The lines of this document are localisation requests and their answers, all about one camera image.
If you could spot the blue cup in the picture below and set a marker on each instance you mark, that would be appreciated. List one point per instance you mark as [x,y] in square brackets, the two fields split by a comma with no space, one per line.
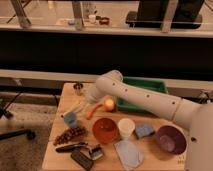
[70,119]

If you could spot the purple bowl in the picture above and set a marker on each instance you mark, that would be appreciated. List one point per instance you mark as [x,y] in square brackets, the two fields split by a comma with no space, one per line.
[171,140]

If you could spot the light blue cloth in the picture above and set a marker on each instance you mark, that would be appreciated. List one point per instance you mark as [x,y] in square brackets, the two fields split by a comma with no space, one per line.
[130,156]

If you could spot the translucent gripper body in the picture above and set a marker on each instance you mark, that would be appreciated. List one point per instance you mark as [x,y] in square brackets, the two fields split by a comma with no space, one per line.
[83,107]

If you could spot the white cup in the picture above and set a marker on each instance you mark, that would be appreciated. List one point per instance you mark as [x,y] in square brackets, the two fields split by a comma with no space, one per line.
[126,127]

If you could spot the green plastic tray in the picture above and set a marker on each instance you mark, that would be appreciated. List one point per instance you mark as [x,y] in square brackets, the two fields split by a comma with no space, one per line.
[154,85]

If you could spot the blue sponge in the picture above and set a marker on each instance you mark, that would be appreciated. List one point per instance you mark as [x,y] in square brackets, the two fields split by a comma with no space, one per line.
[144,130]

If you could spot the orange carrot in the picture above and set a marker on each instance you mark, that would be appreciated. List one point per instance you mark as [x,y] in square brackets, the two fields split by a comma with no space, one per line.
[92,111]

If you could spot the black office chair base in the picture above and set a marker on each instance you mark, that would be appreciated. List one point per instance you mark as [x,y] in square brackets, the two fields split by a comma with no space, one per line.
[4,112]

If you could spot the yellow red apple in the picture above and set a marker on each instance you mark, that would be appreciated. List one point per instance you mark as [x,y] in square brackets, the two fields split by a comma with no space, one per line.
[109,104]

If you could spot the black handled knife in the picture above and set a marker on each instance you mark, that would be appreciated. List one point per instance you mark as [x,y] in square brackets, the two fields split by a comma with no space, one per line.
[70,148]

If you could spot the small black white brush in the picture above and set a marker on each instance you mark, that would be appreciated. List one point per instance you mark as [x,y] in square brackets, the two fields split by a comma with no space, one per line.
[96,152]

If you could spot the black rectangular block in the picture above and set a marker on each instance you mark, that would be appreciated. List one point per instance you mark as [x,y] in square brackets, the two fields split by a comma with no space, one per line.
[82,160]

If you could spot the bunch of dark grapes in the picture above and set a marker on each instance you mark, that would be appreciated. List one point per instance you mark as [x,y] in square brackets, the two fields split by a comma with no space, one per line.
[69,134]

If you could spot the small metal cup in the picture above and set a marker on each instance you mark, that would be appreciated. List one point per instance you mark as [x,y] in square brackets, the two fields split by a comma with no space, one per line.
[78,87]

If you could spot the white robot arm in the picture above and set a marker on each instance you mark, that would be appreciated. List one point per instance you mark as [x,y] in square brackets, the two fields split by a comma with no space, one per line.
[195,118]

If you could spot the orange bowl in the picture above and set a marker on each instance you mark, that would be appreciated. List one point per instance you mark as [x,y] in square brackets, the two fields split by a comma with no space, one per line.
[105,130]

